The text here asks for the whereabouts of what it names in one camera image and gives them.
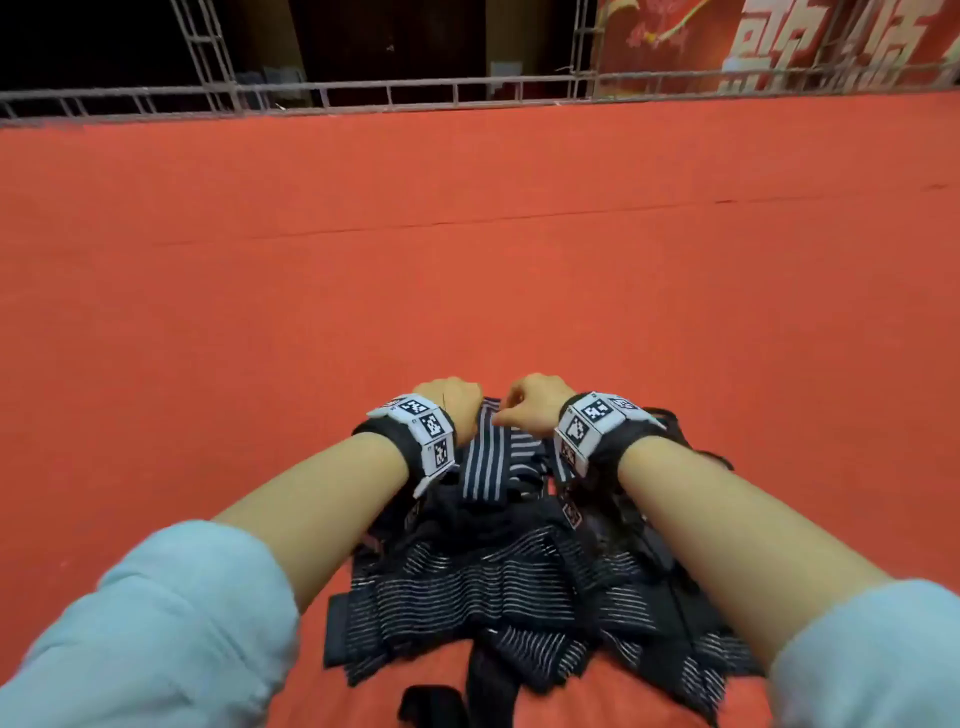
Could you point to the black wristband with marker tags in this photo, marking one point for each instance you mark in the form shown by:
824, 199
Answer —
597, 428
417, 432

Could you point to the metal railing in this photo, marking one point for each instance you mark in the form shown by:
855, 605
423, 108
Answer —
450, 87

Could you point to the person's right hand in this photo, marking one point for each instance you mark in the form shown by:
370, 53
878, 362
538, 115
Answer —
533, 402

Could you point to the person's left hand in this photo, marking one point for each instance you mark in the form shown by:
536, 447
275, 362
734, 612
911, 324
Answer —
447, 402

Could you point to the person's right forearm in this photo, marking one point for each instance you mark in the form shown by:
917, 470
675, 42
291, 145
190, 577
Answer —
735, 525

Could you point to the metal truss column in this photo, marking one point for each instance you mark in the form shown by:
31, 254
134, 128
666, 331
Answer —
206, 45
584, 45

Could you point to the light blue sleeve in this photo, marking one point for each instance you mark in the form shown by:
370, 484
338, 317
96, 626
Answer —
870, 660
150, 630

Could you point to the person's left forearm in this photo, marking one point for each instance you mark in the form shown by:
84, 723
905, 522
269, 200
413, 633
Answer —
315, 510

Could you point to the dark brown door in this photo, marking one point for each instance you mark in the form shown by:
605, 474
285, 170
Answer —
390, 38

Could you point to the red banner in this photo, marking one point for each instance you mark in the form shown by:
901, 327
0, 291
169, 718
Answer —
780, 38

